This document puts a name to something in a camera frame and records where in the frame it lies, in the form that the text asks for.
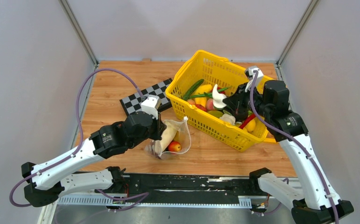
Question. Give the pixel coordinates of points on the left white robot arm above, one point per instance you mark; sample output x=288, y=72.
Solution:
x=61, y=175

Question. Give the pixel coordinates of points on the green bean pods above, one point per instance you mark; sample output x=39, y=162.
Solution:
x=209, y=95

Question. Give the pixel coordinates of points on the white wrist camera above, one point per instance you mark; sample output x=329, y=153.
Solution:
x=254, y=75
x=150, y=106

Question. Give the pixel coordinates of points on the small yellow fruit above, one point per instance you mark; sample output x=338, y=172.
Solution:
x=177, y=137

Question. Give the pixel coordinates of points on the clear polka dot zip bag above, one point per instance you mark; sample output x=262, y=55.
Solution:
x=185, y=141

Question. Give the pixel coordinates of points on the yellow triangle frame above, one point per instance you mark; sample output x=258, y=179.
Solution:
x=269, y=138

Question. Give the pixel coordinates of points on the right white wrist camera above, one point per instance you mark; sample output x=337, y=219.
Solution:
x=254, y=75

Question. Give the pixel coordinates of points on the yellow lemon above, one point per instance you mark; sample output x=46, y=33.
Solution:
x=250, y=126

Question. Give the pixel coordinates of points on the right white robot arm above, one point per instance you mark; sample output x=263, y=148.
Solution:
x=317, y=202

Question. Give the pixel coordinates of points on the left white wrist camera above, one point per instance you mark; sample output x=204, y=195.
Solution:
x=150, y=106

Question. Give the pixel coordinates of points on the black grey chessboard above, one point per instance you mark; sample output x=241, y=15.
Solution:
x=132, y=103

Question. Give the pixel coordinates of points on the red chili pepper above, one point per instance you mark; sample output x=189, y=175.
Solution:
x=246, y=121

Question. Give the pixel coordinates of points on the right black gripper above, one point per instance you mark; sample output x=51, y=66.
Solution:
x=235, y=102

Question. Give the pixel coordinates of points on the yellow plastic basket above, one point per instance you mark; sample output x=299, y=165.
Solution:
x=213, y=70

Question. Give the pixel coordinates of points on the pink peach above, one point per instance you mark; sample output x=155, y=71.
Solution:
x=209, y=105

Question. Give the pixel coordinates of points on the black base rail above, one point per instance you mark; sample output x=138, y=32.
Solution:
x=186, y=189

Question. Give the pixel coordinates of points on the green cucumber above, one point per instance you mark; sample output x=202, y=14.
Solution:
x=192, y=89

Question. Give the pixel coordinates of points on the white garlic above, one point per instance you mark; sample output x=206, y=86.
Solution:
x=228, y=118

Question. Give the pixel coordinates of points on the yellow bell pepper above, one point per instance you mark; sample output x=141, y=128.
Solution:
x=201, y=90

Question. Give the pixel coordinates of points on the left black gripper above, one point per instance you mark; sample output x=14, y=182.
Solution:
x=160, y=126

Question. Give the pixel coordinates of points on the white oyster mushroom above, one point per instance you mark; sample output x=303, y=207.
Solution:
x=218, y=98

